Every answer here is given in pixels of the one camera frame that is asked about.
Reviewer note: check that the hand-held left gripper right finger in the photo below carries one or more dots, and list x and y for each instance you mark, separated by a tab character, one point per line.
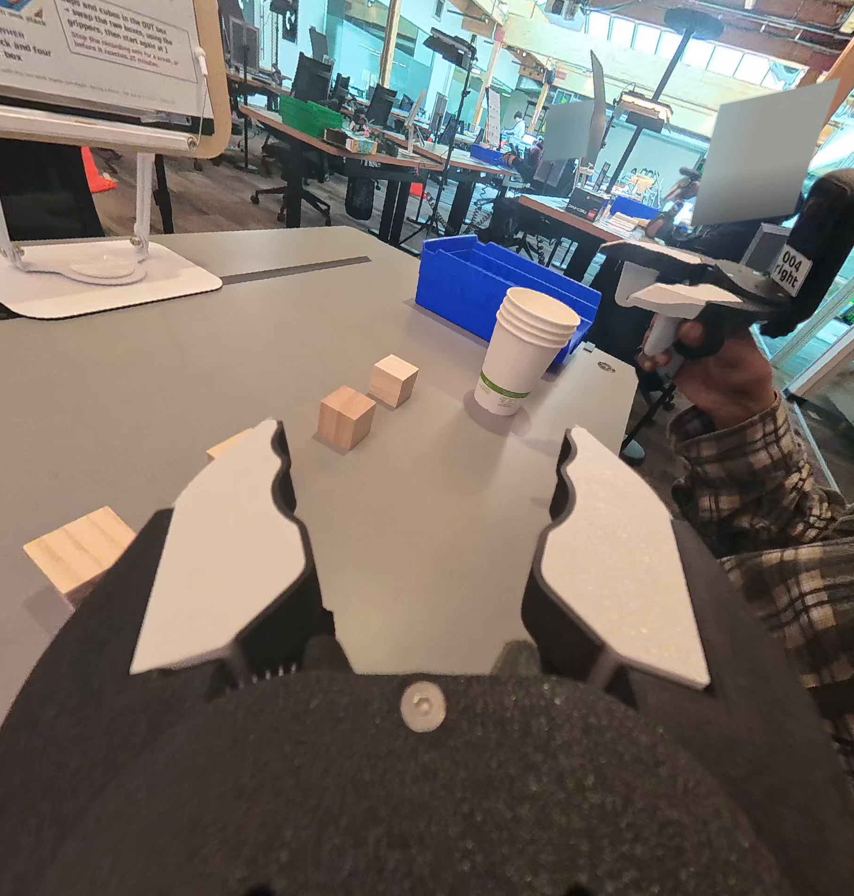
623	574

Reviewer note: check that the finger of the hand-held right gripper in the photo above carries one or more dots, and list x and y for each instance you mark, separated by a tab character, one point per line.
679	296
693	257

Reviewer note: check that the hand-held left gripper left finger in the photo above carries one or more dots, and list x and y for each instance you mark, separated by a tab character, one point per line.
217	560

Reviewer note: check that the wooden cube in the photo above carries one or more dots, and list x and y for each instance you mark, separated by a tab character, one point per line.
227	446
393	381
346	420
77	553

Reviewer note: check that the blue plastic bin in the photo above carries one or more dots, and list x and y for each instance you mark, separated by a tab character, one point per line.
633	208
486	152
462	280

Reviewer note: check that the person's right forearm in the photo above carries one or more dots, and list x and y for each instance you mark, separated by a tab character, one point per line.
742	476

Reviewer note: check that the person's right hand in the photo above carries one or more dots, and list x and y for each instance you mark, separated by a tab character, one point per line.
735	378

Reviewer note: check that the black printed box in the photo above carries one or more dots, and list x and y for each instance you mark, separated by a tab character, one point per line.
586	204

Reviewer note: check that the black pole stand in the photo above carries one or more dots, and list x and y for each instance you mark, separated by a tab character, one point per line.
693	24

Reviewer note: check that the orange traffic cone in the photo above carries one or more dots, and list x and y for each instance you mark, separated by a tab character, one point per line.
416	190
98	175

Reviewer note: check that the white document stand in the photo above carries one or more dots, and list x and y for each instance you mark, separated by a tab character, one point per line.
119	280

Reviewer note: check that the black tripod light stand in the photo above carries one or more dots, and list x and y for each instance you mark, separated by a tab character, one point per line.
455	49

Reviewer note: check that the black mesh basket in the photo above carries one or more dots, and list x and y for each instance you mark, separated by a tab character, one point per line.
359	196

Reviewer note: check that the small printed carton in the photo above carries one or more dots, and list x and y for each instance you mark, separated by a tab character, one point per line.
353	142

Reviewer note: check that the green plastic crate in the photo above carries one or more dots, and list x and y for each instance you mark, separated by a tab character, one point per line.
308	115

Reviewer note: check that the black office chair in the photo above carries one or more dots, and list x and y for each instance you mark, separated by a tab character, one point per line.
308	77

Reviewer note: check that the printed instruction sheet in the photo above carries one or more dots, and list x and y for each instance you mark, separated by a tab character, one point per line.
84	49

